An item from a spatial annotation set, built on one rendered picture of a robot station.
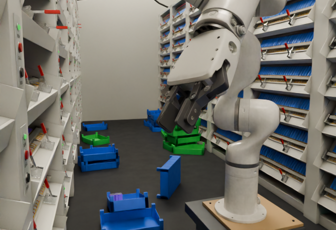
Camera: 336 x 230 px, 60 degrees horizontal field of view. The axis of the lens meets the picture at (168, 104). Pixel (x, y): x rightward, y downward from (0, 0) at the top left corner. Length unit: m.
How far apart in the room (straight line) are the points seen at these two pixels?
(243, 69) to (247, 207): 0.49
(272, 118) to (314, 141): 0.73
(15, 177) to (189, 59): 0.34
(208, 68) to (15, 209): 0.39
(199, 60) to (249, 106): 0.62
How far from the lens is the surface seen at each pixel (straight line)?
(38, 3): 1.25
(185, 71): 0.45
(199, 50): 0.46
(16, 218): 0.58
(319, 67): 1.70
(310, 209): 1.87
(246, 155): 1.06
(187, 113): 0.40
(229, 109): 1.03
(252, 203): 1.14
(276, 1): 0.96
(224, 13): 0.49
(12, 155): 0.54
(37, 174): 0.81
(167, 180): 1.90
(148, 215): 1.74
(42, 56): 1.22
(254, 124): 1.04
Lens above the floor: 0.82
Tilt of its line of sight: 7 degrees down
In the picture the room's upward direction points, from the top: straight up
